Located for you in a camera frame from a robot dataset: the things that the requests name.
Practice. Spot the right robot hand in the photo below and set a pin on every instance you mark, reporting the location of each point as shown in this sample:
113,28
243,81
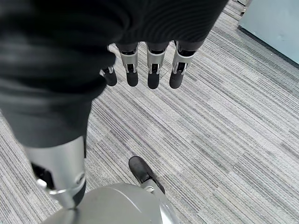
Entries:
58,58

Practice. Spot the dark robot foot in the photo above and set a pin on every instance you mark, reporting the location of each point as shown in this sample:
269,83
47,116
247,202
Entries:
145,173

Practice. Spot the silver robot leg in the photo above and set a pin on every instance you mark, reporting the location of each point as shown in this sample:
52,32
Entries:
112,205

